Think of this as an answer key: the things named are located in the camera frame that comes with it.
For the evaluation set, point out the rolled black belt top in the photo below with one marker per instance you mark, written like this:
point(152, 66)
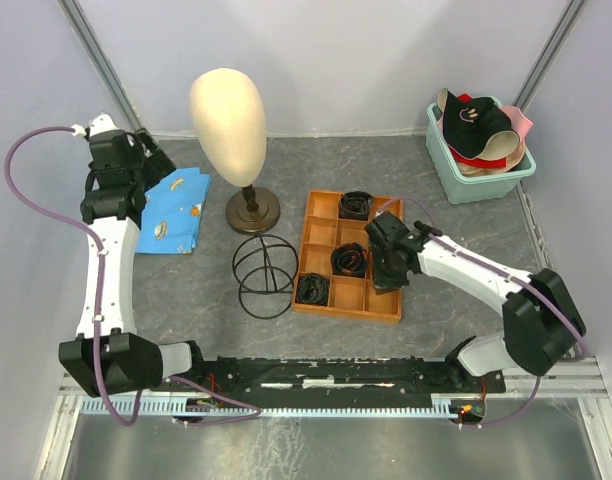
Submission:
point(355, 205)

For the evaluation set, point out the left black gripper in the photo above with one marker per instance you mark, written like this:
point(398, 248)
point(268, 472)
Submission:
point(159, 164)

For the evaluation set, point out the rolled black belt middle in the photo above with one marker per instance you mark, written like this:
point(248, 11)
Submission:
point(350, 259)

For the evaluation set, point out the rolled black belt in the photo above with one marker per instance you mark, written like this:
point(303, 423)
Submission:
point(350, 259)
point(355, 205)

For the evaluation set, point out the teal plastic bin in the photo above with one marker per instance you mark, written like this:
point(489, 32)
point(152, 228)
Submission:
point(470, 182)

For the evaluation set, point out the beige bucket hat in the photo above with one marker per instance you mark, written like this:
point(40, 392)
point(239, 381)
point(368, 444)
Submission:
point(478, 167)

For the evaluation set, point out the red bucket hat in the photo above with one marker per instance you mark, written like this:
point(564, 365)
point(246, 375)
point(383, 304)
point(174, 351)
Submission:
point(478, 162)

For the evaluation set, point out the wooden compartment tray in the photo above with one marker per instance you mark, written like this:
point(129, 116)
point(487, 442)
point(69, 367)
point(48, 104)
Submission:
point(344, 295)

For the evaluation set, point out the pink bucket hat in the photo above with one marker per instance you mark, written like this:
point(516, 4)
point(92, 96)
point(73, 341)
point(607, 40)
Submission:
point(520, 124)

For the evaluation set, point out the black smiley bucket hat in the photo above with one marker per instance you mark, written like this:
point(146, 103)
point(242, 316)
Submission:
point(473, 125)

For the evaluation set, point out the blue patterned cloth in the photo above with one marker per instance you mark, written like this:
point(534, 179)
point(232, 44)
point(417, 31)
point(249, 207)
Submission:
point(171, 219)

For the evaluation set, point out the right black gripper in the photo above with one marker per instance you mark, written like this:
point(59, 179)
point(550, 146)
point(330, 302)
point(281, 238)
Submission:
point(380, 282)

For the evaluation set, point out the rolled dark belt bottom-left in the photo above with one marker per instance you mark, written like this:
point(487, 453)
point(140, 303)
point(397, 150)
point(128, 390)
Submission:
point(313, 289)

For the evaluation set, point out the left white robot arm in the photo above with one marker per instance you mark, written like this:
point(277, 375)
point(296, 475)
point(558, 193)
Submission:
point(107, 356)

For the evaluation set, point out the black wire hat stand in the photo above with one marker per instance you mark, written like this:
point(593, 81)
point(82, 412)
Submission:
point(267, 279)

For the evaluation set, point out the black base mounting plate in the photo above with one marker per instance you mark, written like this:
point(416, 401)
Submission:
point(357, 382)

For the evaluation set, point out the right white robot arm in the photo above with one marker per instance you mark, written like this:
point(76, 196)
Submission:
point(540, 321)

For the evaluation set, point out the beige mannequin head stand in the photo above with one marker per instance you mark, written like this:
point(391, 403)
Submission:
point(229, 120)

